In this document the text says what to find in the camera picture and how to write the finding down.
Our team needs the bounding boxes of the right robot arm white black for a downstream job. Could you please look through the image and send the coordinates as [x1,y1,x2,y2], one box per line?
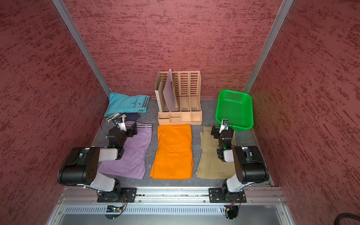
[209,125,270,203]

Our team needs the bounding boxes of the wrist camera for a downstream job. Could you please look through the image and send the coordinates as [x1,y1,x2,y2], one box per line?
[115,117,127,131]
[219,119,229,133]

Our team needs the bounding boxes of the beige long pants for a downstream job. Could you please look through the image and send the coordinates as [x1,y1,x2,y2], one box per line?
[196,126,235,180]

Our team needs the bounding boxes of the folded purple shorts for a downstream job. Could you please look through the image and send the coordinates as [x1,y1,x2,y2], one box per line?
[98,123,152,180]

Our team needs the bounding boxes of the green plastic basket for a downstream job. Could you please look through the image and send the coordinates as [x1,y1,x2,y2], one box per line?
[215,90,254,132]

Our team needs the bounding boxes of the black hose bottom corner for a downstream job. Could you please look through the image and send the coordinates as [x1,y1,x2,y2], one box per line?
[334,212,360,225]

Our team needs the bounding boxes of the aluminium corner post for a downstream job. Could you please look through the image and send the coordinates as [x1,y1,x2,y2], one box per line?
[243,0,293,93]
[52,0,111,96]

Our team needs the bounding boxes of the lilac paper folder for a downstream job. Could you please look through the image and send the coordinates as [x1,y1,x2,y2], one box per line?
[163,69,177,112]

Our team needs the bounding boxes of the right aluminium corner post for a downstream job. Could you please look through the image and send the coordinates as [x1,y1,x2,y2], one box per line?
[243,0,293,93]

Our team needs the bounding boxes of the cardboard sheet in organizer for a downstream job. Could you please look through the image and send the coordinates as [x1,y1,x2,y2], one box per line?
[155,70,166,113]

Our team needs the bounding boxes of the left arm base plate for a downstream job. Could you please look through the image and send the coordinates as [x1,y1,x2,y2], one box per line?
[97,187,137,203]

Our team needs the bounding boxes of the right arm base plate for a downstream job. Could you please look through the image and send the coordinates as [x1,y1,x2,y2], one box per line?
[208,188,247,203]

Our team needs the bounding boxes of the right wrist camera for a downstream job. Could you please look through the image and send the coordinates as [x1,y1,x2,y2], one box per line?
[219,119,229,133]

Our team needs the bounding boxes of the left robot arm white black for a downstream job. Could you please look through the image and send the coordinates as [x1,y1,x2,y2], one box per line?
[58,122,137,203]

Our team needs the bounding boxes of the beige desk file organizer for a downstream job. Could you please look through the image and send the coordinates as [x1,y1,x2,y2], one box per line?
[157,70,203,125]

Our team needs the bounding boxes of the folded teal shirt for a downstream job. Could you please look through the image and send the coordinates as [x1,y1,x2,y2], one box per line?
[105,92,150,117]

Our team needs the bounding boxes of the dark blue book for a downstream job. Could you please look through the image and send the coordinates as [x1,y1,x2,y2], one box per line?
[121,112,141,122]

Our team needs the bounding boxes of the orange cloth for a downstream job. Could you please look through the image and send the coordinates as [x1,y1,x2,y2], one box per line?
[150,124,194,180]

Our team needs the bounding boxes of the left aluminium corner post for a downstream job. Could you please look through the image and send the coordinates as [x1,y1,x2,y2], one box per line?
[52,0,111,96]

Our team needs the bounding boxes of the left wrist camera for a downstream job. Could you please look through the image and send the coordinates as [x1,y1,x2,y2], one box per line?
[115,117,127,131]

